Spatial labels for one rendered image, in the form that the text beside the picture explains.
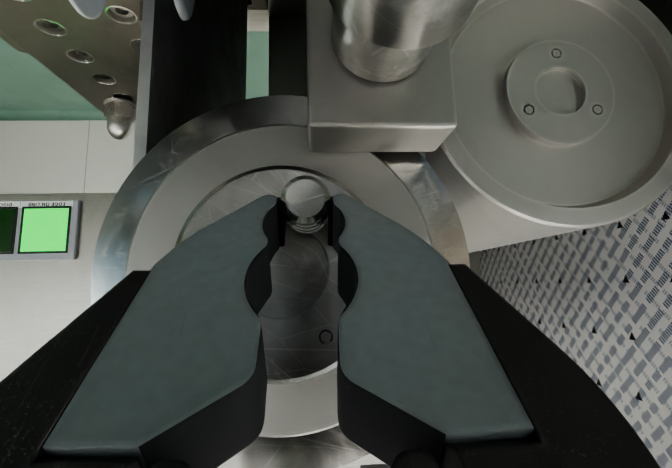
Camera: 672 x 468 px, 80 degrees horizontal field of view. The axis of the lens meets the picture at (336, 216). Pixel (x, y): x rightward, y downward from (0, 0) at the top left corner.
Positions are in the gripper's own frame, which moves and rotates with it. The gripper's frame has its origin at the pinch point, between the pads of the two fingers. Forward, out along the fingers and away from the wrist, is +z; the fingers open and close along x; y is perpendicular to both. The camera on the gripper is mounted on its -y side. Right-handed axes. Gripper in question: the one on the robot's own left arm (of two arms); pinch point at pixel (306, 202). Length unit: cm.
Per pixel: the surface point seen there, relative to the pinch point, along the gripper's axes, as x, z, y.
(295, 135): -0.5, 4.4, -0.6
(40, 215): -31.8, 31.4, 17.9
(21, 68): -167, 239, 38
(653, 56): 15.6, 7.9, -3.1
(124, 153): -136, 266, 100
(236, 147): -2.7, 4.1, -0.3
